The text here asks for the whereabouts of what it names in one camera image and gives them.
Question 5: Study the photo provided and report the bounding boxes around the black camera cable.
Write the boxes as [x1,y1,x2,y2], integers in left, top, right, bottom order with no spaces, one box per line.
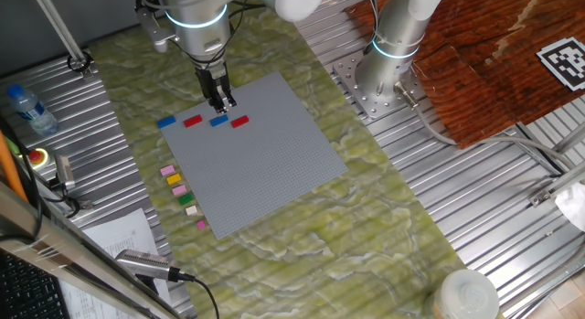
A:
[180,271,221,319]

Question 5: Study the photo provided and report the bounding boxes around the metal frame bar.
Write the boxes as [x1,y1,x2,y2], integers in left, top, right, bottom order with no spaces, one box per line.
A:
[0,181,184,319]

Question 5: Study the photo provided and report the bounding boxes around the printed paper sheets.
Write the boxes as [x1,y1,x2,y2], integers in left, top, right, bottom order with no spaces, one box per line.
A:
[58,207,173,319]

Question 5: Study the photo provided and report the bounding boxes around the silver camera on mount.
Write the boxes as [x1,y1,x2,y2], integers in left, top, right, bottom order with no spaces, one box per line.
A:
[53,153,78,192]

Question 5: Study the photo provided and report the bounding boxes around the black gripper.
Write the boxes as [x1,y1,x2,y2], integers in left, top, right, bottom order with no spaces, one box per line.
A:
[195,60,238,115]

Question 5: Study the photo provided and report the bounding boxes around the black cable ring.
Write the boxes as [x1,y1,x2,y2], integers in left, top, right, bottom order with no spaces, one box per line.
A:
[67,51,95,74]

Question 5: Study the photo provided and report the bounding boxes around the red emergency stop button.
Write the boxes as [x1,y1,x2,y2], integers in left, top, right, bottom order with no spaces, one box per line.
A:
[17,147,50,170]

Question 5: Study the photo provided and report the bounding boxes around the aluminium frame profile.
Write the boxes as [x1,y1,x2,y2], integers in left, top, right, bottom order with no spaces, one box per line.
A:
[515,121,585,208]

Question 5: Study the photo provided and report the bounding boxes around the black table cable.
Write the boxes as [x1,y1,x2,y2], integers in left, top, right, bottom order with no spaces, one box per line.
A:
[20,140,82,240]

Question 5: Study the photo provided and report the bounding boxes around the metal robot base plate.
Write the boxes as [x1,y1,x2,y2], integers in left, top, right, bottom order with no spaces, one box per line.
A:
[332,51,440,121]

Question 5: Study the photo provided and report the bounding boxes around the black keyboard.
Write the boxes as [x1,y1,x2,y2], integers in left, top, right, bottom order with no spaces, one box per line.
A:
[0,250,69,319]

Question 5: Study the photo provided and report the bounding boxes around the aluminium stand pole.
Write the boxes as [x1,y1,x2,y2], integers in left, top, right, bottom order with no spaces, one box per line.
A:
[29,0,92,76]

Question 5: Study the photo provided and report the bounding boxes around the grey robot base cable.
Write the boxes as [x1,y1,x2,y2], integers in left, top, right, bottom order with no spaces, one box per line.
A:
[393,80,577,172]

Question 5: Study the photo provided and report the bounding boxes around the orange pole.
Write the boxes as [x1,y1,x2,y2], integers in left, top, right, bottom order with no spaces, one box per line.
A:
[0,129,28,204]

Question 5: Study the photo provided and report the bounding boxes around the grey Lego baseplate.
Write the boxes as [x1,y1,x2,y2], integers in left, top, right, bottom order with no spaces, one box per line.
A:
[158,70,349,241]

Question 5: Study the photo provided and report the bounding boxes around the plastic water bottle blue cap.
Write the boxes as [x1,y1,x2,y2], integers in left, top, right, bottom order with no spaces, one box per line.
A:
[5,83,60,137]

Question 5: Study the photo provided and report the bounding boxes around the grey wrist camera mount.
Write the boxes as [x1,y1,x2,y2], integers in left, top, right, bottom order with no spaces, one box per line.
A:
[134,0,180,54]

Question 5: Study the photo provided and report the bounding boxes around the green marble pattern mat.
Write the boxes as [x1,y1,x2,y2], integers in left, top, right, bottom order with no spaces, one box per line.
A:
[88,0,506,319]

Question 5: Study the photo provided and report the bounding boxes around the white plastic jar lid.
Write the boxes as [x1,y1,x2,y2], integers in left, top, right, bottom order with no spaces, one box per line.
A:
[429,268,501,319]

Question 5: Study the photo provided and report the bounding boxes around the black white fiducial marker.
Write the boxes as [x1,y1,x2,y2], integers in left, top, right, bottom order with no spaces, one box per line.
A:
[536,37,585,92]

